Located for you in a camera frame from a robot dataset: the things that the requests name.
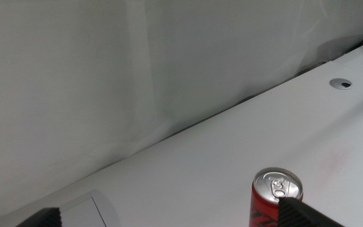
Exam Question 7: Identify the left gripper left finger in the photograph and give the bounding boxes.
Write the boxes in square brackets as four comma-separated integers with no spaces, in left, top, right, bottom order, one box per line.
[15,207,63,227]

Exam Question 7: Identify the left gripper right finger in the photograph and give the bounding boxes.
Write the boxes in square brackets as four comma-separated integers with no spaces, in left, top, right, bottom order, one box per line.
[277,196,347,227]

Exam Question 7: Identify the red drink can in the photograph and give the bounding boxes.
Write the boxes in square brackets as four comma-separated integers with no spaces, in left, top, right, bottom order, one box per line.
[250,166,304,227]

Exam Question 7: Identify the grey table cable hatch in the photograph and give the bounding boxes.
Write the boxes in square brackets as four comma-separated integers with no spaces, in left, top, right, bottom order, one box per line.
[58,189,120,227]

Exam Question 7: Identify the grey round cable grommet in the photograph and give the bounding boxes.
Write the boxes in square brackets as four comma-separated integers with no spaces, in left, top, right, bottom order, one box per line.
[329,78,354,91]

